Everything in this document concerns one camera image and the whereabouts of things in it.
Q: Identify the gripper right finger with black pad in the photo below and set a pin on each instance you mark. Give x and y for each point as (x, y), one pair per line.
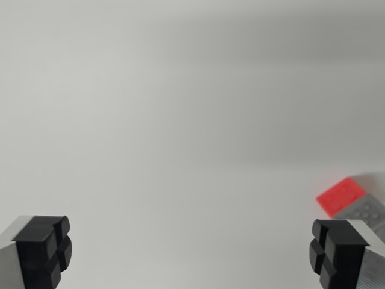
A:
(346, 256)

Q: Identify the red rubber cube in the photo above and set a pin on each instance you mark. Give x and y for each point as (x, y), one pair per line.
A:
(341, 197)

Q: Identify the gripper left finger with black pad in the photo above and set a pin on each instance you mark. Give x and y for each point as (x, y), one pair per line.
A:
(36, 253)

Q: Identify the grey embossed rubber cube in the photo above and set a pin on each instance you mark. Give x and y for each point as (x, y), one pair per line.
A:
(365, 210)

